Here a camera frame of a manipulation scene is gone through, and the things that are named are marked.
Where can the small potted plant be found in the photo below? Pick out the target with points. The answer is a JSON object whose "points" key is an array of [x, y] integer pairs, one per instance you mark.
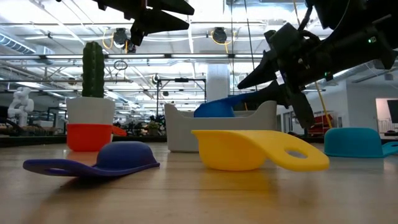
{"points": [[153, 126]]}

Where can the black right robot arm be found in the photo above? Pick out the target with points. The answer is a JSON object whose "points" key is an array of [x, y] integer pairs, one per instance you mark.
{"points": [[357, 46]]}

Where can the grey plastic basket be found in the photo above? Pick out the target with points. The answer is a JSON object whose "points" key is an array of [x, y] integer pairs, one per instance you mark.
{"points": [[183, 133]]}

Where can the red measuring cup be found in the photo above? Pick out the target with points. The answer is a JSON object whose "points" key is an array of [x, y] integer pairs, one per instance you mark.
{"points": [[88, 137]]}

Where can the white hexagonal plant pot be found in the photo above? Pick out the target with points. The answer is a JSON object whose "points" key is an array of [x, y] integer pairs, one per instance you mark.
{"points": [[90, 110]]}

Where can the large blue measuring cup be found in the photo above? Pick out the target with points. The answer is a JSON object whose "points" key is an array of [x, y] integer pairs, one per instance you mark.
{"points": [[214, 110]]}

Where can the yellow measuring cup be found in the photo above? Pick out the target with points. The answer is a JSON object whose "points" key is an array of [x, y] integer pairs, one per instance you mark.
{"points": [[230, 149]]}

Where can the white building column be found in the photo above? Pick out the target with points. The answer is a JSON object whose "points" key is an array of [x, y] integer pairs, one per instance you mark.
{"points": [[217, 84]]}

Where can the black monitor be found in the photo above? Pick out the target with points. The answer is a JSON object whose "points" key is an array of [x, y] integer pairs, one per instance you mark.
{"points": [[393, 110]]}

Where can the black gantry stand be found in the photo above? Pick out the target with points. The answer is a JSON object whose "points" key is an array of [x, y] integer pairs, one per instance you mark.
{"points": [[182, 80]]}

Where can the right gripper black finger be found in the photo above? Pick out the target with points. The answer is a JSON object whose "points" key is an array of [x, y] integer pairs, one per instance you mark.
{"points": [[273, 91], [262, 70]]}

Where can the small navy measuring cup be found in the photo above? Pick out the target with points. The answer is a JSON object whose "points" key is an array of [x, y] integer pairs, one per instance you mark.
{"points": [[124, 155]]}

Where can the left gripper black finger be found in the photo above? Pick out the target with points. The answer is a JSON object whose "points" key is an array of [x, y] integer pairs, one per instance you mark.
{"points": [[171, 7], [158, 25]]}

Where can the teal measuring cup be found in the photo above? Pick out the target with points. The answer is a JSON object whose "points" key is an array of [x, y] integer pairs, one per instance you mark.
{"points": [[351, 143]]}

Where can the red tool cart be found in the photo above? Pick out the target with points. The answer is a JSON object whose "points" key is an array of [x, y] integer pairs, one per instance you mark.
{"points": [[323, 123]]}

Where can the white humanoid robot figure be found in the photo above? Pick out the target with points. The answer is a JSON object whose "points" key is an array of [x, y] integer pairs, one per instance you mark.
{"points": [[20, 105]]}

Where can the green cactus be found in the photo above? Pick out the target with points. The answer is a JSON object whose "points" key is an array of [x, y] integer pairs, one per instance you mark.
{"points": [[93, 71]]}

